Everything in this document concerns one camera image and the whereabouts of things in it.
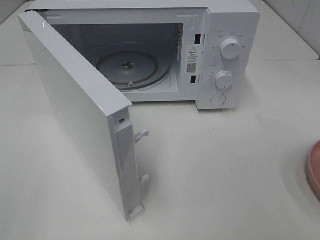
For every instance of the round white door button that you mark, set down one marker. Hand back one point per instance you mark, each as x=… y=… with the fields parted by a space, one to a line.
x=218 y=100

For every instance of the white microwave door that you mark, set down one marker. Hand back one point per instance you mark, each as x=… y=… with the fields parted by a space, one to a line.
x=92 y=110

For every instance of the white timer knob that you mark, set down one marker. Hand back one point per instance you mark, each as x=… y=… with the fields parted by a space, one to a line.
x=224 y=79

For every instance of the pink round plate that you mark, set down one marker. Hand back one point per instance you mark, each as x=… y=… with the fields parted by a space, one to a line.
x=313 y=169

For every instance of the white microwave oven body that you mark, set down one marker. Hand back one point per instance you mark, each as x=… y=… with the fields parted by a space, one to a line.
x=188 y=33

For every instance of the upper white power knob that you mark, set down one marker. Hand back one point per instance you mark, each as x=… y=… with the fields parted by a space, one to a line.
x=230 y=48

